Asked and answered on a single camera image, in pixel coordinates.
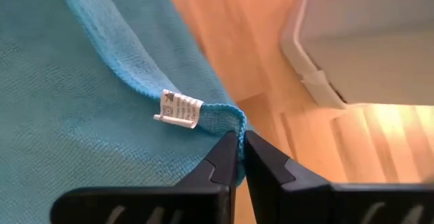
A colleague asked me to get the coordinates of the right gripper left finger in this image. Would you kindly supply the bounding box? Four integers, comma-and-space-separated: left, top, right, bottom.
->
50, 130, 238, 224

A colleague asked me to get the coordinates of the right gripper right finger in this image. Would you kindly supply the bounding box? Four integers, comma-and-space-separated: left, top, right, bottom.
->
243, 130, 434, 224

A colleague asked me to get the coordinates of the blue microfiber towel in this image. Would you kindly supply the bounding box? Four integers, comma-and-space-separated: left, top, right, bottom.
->
0, 0, 254, 224

